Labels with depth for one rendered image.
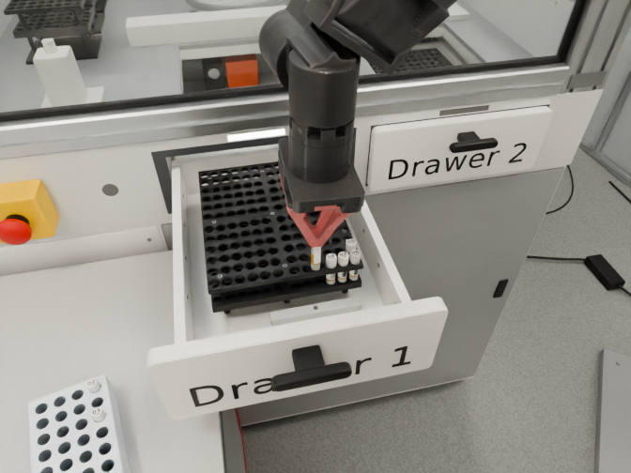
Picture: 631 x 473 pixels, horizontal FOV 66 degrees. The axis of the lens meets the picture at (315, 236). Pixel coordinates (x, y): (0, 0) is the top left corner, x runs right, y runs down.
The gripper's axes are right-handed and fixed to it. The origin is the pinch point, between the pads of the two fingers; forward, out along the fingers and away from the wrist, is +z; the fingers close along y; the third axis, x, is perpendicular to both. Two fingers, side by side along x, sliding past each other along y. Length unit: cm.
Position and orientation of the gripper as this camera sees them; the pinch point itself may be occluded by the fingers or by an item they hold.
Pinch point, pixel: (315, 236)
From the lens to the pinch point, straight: 51.7
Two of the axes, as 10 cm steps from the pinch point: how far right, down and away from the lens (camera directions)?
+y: 1.9, 6.8, -7.1
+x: 9.8, -1.0, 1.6
